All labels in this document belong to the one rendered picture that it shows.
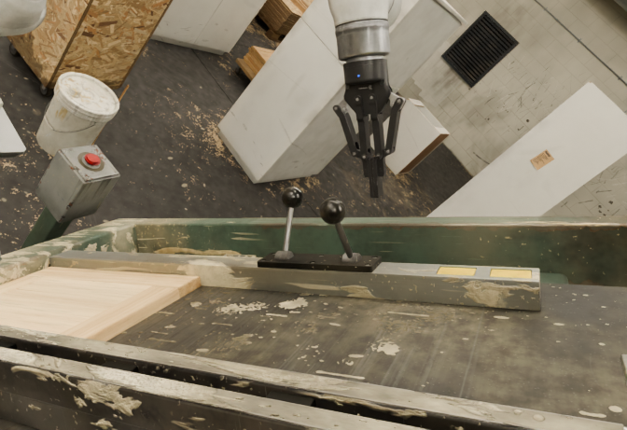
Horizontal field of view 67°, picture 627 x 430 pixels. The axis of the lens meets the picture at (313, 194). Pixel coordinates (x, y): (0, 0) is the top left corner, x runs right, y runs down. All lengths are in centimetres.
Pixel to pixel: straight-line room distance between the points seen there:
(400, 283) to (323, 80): 255
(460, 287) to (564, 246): 27
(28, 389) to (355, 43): 63
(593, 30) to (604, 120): 466
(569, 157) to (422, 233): 334
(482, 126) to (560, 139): 465
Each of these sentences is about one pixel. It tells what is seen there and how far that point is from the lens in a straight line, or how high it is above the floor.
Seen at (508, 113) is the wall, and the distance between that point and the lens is 871.
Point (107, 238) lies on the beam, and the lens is 126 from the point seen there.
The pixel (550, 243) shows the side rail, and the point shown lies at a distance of 90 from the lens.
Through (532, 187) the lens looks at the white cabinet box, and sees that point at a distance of 424.
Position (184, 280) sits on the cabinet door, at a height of 120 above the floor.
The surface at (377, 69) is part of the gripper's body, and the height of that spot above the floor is 165.
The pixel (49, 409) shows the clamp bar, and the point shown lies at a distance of 55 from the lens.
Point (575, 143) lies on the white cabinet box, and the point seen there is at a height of 168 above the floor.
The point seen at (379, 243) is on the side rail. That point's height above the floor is 140.
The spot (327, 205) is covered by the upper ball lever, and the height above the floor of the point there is 151.
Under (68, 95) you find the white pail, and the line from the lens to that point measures 258.
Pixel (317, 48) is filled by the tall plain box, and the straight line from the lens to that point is 321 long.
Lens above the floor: 180
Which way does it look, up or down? 27 degrees down
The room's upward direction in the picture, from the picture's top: 45 degrees clockwise
